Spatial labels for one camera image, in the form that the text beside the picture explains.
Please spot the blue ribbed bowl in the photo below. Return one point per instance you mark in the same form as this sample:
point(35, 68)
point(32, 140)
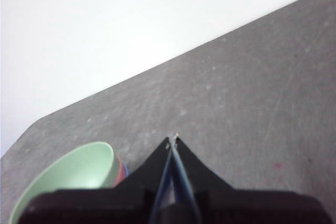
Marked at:
point(127, 172)

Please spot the red ribbed bowl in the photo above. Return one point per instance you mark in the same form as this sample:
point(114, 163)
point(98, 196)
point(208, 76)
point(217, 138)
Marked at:
point(120, 172)

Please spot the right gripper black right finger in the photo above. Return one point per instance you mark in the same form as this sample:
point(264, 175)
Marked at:
point(236, 207)

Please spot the green ribbed bowl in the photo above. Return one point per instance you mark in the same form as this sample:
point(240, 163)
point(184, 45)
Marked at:
point(76, 166)

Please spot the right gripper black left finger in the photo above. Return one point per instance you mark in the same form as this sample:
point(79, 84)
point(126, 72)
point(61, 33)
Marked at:
point(105, 205)

